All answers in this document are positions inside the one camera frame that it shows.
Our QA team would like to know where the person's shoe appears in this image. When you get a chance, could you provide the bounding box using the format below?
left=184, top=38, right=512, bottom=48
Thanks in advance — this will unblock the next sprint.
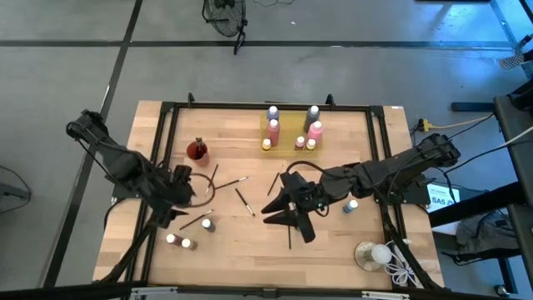
left=498, top=52, right=533, bottom=71

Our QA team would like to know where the round lamp with white bulb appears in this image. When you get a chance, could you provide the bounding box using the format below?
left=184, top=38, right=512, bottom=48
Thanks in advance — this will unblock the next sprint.
left=353, top=241, right=393, bottom=273

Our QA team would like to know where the black floor cable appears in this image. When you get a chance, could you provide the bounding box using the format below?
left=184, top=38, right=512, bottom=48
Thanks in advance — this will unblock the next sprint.
left=410, top=120, right=496, bottom=151

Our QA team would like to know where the orange plastic cup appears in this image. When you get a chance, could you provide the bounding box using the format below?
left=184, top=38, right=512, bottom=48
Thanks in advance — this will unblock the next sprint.
left=185, top=137, right=211, bottom=168

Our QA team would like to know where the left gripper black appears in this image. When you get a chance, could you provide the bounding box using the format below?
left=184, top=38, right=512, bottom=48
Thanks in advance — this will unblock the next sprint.
left=153, top=177, right=197, bottom=229

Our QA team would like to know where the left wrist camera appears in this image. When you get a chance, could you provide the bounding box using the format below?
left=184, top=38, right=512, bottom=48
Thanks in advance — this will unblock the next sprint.
left=172, top=164, right=193, bottom=181

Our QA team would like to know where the large rose paint bottle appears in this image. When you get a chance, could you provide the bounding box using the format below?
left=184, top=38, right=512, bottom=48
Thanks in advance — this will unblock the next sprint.
left=266, top=118, right=281, bottom=147

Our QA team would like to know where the large gray paint bottle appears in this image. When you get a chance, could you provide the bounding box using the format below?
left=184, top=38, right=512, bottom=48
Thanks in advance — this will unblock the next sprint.
left=302, top=105, right=321, bottom=133

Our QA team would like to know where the thin black cable loop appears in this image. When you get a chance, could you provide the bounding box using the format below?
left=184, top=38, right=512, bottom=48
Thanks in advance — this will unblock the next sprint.
left=0, top=164, right=33, bottom=214

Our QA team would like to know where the gray stand foot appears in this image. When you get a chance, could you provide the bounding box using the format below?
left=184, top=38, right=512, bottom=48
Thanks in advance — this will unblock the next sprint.
left=0, top=182, right=31, bottom=201

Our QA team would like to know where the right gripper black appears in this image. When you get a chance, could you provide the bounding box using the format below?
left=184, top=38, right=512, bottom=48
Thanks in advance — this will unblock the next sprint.
left=261, top=170, right=334, bottom=244

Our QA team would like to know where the black desk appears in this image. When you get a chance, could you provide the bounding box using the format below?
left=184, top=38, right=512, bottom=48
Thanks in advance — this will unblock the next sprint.
left=493, top=78, right=533, bottom=251

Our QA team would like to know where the gray bag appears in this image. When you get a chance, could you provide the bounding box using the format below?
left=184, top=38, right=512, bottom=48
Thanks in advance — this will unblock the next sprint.
left=456, top=210, right=516, bottom=251

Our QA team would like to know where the white floor cable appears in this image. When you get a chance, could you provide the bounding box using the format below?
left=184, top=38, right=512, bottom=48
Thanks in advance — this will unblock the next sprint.
left=493, top=124, right=533, bottom=153

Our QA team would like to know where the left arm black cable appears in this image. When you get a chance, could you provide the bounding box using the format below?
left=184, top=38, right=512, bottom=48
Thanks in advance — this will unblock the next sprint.
left=189, top=172, right=217, bottom=208

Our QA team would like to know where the yellow power strip with cable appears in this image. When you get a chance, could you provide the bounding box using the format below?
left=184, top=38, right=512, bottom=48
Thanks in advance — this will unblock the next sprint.
left=417, top=112, right=495, bottom=133

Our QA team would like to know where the yellow translucent plastic bin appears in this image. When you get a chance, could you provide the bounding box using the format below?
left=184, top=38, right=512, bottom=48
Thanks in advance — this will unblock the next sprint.
left=260, top=109, right=322, bottom=158

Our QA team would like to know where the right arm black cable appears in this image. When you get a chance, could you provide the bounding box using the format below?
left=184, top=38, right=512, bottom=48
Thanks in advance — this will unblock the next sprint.
left=285, top=160, right=334, bottom=183

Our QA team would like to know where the black floor fan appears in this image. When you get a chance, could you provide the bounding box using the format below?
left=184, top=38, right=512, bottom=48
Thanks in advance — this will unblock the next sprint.
left=202, top=0, right=249, bottom=56

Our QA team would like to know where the white SA5 label sign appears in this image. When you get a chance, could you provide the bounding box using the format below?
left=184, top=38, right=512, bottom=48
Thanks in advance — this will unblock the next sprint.
left=426, top=182, right=461, bottom=214

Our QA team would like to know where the coiled white cable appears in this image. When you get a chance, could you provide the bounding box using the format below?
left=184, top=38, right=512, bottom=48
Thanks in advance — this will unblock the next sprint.
left=383, top=241, right=438, bottom=288

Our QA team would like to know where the large light pink paint bottle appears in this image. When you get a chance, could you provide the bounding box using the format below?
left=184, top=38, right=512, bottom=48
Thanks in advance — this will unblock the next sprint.
left=306, top=120, right=325, bottom=143

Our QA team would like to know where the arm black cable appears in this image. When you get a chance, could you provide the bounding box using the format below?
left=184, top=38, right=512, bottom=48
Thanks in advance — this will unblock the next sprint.
left=189, top=172, right=217, bottom=208
left=285, top=160, right=334, bottom=183

